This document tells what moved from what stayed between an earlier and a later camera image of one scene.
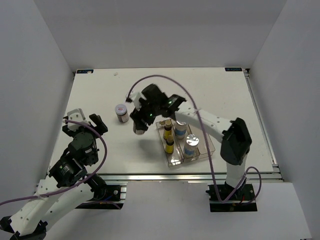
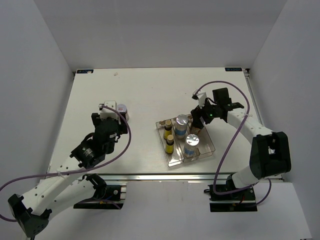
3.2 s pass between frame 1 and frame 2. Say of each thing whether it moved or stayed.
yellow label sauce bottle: stayed
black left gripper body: moved
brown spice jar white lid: moved
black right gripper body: moved
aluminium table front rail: stayed
